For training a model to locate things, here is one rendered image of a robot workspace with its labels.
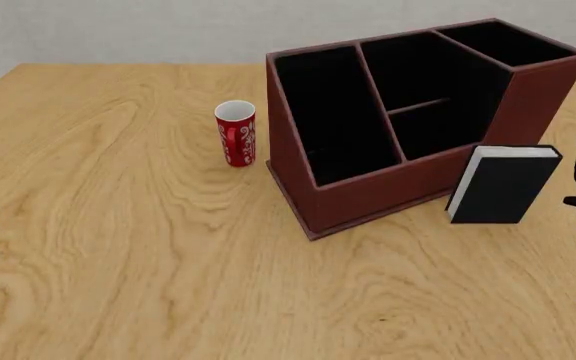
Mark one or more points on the black hardcover book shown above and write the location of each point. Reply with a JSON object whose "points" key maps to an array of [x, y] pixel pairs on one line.
{"points": [[505, 187]]}

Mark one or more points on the red-brown desk caddy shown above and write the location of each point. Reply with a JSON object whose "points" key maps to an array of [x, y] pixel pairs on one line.
{"points": [[533, 112]]}

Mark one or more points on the red mug with white pattern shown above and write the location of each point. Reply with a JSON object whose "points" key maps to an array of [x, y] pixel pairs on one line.
{"points": [[240, 144]]}

